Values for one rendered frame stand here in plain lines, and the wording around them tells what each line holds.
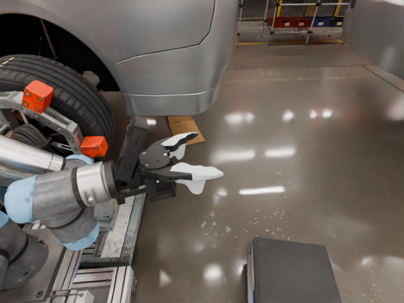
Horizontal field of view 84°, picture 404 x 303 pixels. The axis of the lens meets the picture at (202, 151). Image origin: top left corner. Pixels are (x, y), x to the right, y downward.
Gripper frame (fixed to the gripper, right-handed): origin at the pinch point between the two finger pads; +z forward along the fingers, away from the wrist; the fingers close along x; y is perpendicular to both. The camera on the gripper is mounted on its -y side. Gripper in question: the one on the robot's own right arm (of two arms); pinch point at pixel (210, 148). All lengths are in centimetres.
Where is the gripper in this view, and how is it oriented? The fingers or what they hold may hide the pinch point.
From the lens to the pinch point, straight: 45.1
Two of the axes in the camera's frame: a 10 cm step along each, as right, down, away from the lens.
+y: 0.4, 8.2, 5.7
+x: 3.2, 5.3, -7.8
